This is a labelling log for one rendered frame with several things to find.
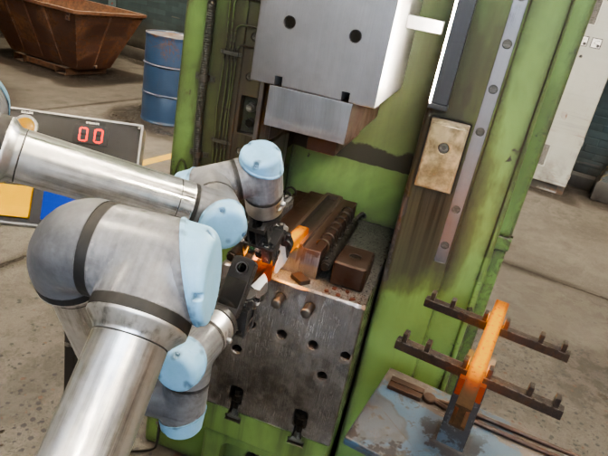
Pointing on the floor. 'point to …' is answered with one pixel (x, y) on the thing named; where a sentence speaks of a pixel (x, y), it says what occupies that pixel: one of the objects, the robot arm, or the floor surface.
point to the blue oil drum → (161, 76)
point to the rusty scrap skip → (67, 33)
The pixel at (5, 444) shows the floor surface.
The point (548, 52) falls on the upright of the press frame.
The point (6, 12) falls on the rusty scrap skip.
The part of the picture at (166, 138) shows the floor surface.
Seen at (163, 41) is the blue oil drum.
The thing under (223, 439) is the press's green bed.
